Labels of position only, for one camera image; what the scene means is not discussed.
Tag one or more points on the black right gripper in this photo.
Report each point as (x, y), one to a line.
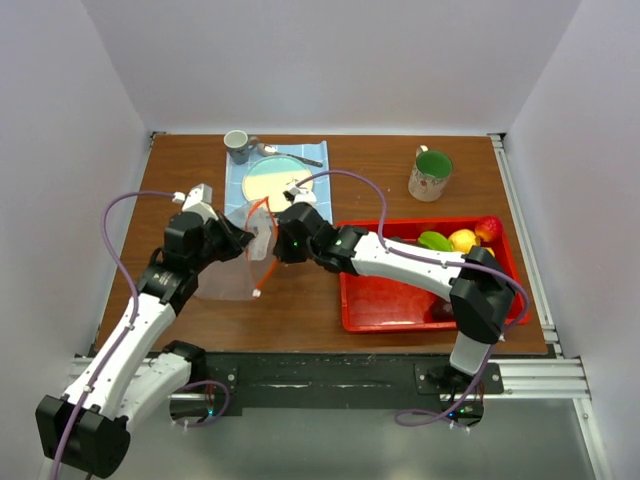
(283, 250)

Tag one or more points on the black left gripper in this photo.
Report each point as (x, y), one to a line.
(236, 239)

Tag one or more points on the clear zip top bag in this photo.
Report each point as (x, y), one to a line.
(243, 278)

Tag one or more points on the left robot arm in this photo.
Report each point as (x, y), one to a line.
(89, 427)

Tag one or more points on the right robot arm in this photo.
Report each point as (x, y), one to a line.
(480, 292)

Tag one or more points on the cream and teal plate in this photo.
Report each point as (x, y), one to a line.
(270, 176)

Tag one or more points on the metal spoon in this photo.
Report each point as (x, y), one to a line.
(270, 150)

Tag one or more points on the red plastic tray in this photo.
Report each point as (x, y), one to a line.
(378, 305)

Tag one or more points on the grey mug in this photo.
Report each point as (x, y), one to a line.
(239, 145)

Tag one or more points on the floral mug green inside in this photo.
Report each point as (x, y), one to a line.
(430, 174)

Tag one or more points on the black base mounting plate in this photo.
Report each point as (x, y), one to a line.
(330, 381)

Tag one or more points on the dark red plum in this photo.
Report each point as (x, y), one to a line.
(442, 312)

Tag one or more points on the yellow apple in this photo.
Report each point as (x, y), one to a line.
(463, 240)

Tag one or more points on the red apple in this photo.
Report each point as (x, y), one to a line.
(488, 229)

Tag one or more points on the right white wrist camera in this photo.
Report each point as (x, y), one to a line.
(295, 194)

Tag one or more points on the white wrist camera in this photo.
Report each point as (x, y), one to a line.
(197, 200)
(295, 194)

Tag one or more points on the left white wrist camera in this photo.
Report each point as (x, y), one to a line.
(197, 200)

